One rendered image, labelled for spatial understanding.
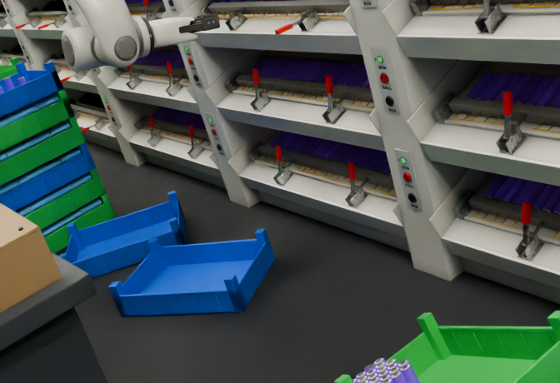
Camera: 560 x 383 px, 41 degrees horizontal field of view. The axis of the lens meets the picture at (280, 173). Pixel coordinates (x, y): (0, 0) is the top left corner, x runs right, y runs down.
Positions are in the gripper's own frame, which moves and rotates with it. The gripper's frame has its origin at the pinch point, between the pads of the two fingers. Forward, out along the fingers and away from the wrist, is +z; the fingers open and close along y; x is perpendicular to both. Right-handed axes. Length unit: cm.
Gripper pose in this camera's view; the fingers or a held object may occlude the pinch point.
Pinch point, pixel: (207, 22)
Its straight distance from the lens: 164.2
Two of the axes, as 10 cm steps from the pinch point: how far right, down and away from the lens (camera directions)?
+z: 8.1, -2.9, 5.2
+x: -1.4, -9.4, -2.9
